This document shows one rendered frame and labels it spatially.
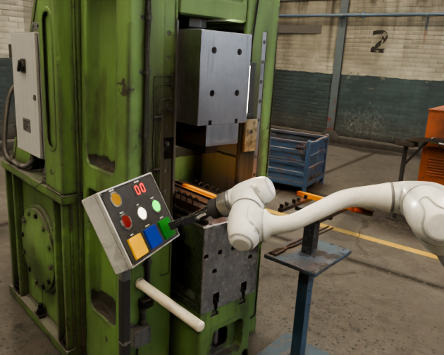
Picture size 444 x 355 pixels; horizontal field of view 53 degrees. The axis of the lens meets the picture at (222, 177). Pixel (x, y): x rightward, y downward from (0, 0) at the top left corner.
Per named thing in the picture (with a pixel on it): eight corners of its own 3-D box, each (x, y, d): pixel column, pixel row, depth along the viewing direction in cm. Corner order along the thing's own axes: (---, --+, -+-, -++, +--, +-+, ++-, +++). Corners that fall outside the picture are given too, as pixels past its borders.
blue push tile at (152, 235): (163, 241, 168) (155, 223, 168) (153, 249, 162) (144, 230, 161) (160, 243, 169) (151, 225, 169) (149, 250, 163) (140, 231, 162)
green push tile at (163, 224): (175, 233, 177) (168, 215, 177) (166, 239, 171) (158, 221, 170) (172, 234, 178) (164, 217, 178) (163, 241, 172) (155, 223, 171)
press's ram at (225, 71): (259, 121, 219) (265, 36, 209) (197, 126, 194) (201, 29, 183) (203, 110, 249) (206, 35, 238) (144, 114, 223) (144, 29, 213)
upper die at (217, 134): (237, 143, 212) (239, 122, 210) (205, 146, 199) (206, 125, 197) (183, 129, 242) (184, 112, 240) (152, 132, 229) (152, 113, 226)
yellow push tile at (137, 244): (149, 251, 159) (140, 232, 159) (137, 259, 153) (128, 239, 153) (145, 252, 160) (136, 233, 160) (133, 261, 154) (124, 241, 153)
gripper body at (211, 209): (220, 219, 159) (199, 227, 163) (230, 212, 167) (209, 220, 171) (211, 199, 159) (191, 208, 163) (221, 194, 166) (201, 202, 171)
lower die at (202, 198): (232, 213, 222) (234, 197, 219) (201, 222, 208) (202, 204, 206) (181, 192, 251) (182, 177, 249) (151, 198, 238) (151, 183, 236)
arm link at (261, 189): (228, 181, 162) (223, 205, 152) (266, 165, 155) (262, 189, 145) (244, 201, 167) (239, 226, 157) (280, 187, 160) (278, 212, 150)
